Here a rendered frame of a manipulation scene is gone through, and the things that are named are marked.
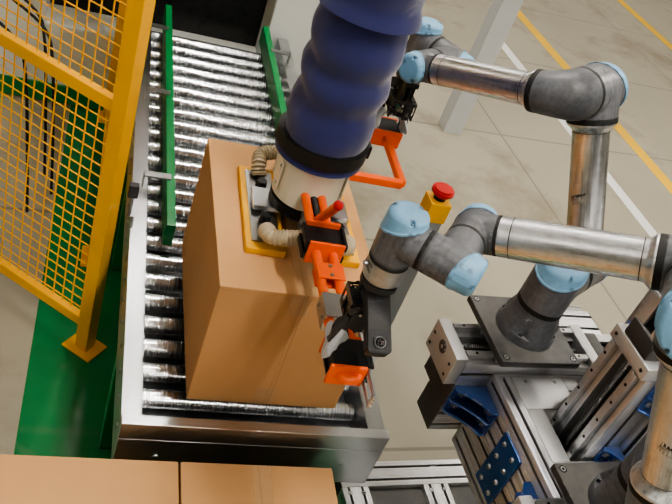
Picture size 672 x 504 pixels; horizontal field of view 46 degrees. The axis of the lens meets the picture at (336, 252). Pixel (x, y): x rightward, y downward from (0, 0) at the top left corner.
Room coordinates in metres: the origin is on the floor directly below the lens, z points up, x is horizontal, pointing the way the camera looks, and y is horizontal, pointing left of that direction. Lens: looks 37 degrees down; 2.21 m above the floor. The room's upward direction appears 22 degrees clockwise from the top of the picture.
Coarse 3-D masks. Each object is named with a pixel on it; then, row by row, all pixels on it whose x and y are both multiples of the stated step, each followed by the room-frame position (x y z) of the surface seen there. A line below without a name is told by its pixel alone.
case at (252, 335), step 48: (240, 144) 1.90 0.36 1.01; (192, 240) 1.73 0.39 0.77; (240, 240) 1.50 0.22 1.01; (192, 288) 1.57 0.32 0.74; (240, 288) 1.34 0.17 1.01; (288, 288) 1.40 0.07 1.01; (192, 336) 1.43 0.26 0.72; (240, 336) 1.36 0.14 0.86; (288, 336) 1.40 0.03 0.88; (192, 384) 1.32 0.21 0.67; (240, 384) 1.37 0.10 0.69; (288, 384) 1.42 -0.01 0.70; (336, 384) 1.47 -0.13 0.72
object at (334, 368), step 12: (348, 348) 1.13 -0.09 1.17; (360, 348) 1.14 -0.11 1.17; (324, 360) 1.12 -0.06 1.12; (336, 360) 1.08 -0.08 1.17; (348, 360) 1.10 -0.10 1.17; (360, 360) 1.11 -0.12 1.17; (336, 372) 1.07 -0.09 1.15; (348, 372) 1.08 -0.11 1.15; (360, 372) 1.09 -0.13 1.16; (360, 384) 1.09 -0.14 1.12
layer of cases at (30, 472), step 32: (0, 480) 0.97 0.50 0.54; (32, 480) 1.00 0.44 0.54; (64, 480) 1.03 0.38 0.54; (96, 480) 1.06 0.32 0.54; (128, 480) 1.09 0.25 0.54; (160, 480) 1.13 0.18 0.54; (192, 480) 1.16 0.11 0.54; (224, 480) 1.19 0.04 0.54; (256, 480) 1.23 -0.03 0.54; (288, 480) 1.26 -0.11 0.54; (320, 480) 1.30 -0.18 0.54
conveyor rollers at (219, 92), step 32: (160, 32) 3.27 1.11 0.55; (160, 64) 3.00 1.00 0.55; (192, 64) 3.13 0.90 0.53; (224, 64) 3.21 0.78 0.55; (256, 64) 3.34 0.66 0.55; (160, 96) 2.76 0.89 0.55; (192, 96) 2.88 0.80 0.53; (224, 96) 2.95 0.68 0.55; (256, 96) 3.08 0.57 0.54; (160, 128) 2.58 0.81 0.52; (192, 128) 2.63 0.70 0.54; (224, 128) 2.71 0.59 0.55; (256, 128) 2.82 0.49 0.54; (160, 160) 2.34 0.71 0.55; (192, 160) 2.47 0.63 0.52; (160, 192) 2.17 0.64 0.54; (192, 192) 2.23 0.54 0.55; (160, 224) 2.01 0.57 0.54; (160, 256) 1.86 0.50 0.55; (160, 288) 1.76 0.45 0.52; (160, 320) 1.61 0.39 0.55; (160, 352) 1.51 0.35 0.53; (288, 416) 1.48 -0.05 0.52; (320, 416) 1.52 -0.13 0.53; (352, 416) 1.56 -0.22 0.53
